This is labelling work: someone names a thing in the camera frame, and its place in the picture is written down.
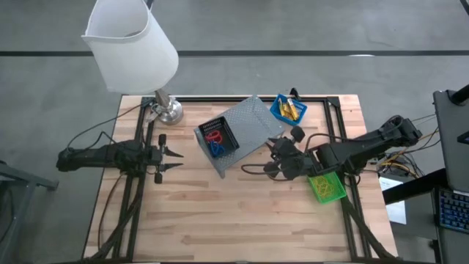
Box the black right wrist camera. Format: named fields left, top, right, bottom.
left=309, top=143, right=340, bottom=174

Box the black plastic basket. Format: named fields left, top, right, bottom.
left=197, top=116, right=241, bottom=159

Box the black aluminium table frame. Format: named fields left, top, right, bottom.
left=82, top=95, right=401, bottom=264

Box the grey perforated metal shelf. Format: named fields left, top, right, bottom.
left=193, top=95, right=287, bottom=180

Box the white paper sheet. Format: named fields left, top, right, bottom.
left=378, top=176, right=408, bottom=226

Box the silver lamp base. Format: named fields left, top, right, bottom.
left=148, top=89, right=184, bottom=125

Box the green plastic basket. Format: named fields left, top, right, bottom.
left=306, top=171, right=348, bottom=205

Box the grey metal cart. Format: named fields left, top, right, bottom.
left=0, top=160, right=60, bottom=264

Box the thin black cable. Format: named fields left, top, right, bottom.
left=68, top=103, right=146, bottom=147

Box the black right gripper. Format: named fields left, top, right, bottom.
left=262, top=125, right=308, bottom=181

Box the backlit black keyboard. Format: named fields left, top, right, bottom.
left=437, top=188, right=469, bottom=235

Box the blue plastic basket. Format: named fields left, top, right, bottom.
left=269, top=93, right=309, bottom=128

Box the grey desk top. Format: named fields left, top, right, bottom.
left=432, top=89, right=469, bottom=192

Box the plastic-wrapped cord bundle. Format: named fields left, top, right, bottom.
left=147, top=102, right=165, bottom=122

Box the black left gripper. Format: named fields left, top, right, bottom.
left=144, top=133, right=185, bottom=185

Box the yellow and black cable bundle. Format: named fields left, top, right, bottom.
left=373, top=114, right=440, bottom=179

